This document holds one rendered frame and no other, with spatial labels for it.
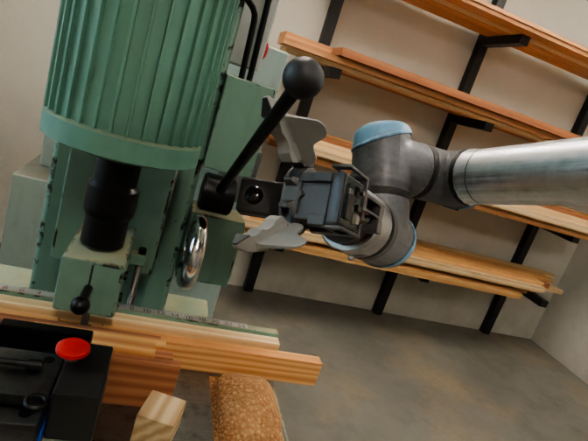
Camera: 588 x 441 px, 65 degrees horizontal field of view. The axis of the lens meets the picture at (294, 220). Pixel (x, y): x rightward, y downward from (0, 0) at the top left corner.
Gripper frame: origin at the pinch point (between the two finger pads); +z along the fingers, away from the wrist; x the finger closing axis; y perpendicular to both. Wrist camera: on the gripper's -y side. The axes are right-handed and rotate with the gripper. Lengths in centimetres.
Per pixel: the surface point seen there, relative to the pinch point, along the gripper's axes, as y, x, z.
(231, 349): -12.8, 20.2, -20.9
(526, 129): -7, -108, -249
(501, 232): -27, -64, -339
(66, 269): -21.0, 12.9, 1.7
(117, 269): -17.3, 12.0, -2.2
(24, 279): -65, 18, -19
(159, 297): -33.5, 15.7, -24.8
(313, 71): 9.4, -6.5, 4.9
